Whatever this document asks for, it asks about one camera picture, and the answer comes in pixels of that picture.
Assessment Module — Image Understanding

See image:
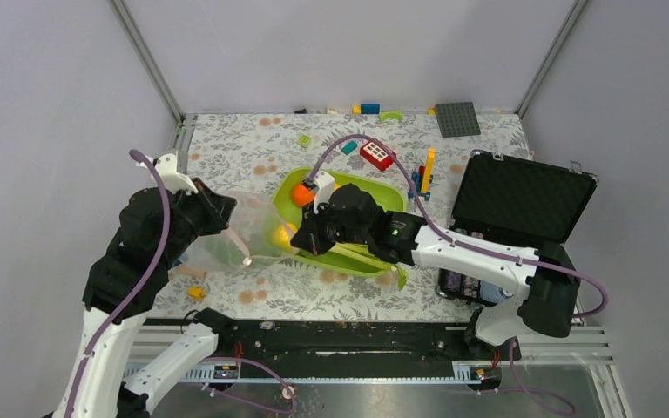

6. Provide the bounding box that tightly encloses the grey brick baseplate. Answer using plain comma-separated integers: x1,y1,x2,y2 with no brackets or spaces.
435,102,481,138

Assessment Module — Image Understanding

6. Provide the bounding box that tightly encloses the black poker chip case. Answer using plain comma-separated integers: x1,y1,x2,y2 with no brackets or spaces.
436,150,599,307

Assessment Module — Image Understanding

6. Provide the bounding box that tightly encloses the floral table mat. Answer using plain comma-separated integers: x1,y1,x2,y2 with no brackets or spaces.
152,114,533,322

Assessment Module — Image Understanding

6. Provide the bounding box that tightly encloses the green plastic tray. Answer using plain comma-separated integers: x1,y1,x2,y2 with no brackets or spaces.
273,166,407,278

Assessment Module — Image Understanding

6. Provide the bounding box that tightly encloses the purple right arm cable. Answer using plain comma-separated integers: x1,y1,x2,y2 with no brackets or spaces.
307,134,609,320

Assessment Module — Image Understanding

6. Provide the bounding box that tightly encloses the green toy cucumber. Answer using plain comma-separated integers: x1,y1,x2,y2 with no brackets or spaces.
193,232,250,271

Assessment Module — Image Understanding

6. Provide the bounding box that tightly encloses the clear zip top bag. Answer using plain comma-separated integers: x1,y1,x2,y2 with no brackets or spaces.
180,192,298,272

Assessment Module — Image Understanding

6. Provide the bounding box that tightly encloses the red white window brick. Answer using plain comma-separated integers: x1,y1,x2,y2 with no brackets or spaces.
359,139,394,172

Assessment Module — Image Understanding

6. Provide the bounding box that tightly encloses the tan wooden cylinder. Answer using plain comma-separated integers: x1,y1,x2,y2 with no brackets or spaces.
177,264,206,279

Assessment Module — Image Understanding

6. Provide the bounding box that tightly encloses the blue yellow brick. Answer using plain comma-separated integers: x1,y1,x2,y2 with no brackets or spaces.
352,103,381,115

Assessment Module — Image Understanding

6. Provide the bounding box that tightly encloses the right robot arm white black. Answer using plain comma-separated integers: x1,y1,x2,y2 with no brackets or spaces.
291,185,579,359

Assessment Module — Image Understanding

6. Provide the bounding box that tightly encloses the white green toy leek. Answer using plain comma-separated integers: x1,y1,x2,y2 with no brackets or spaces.
329,244,409,291

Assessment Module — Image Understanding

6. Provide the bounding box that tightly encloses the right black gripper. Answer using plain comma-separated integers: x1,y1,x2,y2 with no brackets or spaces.
292,197,371,256

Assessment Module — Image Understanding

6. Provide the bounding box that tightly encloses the teal small brick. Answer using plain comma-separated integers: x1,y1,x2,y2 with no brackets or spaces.
341,141,358,155

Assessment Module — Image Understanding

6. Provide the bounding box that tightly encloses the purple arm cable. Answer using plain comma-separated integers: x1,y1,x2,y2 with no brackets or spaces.
65,149,172,418
307,134,609,320

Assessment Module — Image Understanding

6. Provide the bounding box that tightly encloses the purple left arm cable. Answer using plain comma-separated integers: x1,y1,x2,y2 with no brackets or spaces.
65,149,172,418

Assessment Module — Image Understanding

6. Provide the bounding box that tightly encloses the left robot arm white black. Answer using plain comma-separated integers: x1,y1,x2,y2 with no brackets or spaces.
53,178,237,417

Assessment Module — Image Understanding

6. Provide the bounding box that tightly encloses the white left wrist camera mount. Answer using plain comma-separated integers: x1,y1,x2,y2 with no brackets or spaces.
144,150,199,195

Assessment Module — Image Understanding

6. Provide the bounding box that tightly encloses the yellow blue brick tower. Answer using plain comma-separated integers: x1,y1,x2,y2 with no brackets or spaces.
408,147,436,201

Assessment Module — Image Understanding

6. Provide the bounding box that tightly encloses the green arch brick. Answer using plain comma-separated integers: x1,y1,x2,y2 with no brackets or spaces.
379,111,403,123

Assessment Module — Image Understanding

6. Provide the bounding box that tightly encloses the orange toy fruit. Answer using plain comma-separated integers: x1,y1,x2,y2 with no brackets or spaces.
291,183,315,208

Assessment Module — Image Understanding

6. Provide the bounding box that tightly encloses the small green brick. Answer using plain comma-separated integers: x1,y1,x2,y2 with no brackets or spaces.
297,134,312,148

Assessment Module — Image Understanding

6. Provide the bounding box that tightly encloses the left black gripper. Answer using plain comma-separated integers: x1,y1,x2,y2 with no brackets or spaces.
160,175,239,266

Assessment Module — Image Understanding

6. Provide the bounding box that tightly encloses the small yellow brick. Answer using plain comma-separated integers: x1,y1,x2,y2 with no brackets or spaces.
187,287,206,300

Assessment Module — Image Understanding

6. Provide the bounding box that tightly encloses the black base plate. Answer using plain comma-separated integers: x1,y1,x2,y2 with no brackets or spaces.
124,311,522,382

